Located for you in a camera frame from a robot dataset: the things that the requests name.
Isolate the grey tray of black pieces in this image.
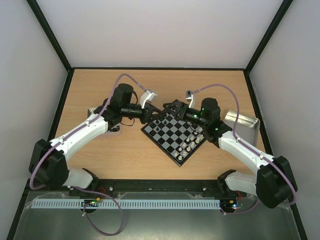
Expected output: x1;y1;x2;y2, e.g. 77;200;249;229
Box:
87;107;97;117

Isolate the black enclosure frame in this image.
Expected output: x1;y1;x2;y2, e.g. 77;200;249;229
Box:
6;0;308;240

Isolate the metal tray of white pieces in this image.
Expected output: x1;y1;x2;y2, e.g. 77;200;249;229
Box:
223;110;260;147

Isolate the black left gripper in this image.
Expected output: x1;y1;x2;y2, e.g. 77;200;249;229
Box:
121;102;164;125

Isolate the light blue slotted cable duct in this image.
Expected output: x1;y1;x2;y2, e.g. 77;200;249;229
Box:
31;198;221;210

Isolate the black white chess board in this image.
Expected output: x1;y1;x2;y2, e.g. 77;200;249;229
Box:
141;112;206;167

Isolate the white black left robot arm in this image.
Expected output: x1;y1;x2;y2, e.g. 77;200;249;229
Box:
29;83;163;190

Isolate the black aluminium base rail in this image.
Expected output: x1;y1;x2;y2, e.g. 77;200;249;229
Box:
24;177;291;198

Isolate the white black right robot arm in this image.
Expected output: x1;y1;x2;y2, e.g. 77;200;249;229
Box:
163;97;298;209

